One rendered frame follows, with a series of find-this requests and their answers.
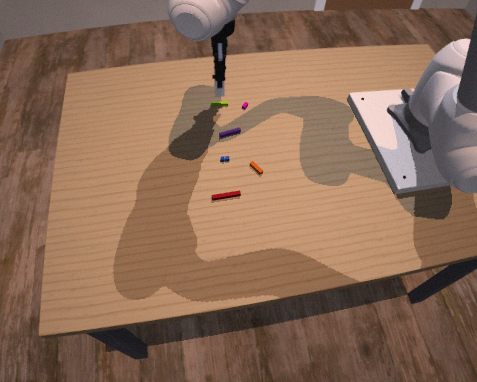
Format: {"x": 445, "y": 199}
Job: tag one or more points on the orange rod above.
{"x": 256, "y": 168}

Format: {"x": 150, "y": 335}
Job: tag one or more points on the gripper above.
{"x": 219, "y": 44}

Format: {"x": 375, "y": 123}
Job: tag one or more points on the lime green rod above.
{"x": 220, "y": 103}

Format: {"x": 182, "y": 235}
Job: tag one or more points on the red rod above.
{"x": 226, "y": 195}

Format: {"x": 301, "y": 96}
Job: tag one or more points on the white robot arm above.
{"x": 451, "y": 132}

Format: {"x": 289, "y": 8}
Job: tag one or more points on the purple rod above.
{"x": 230, "y": 132}

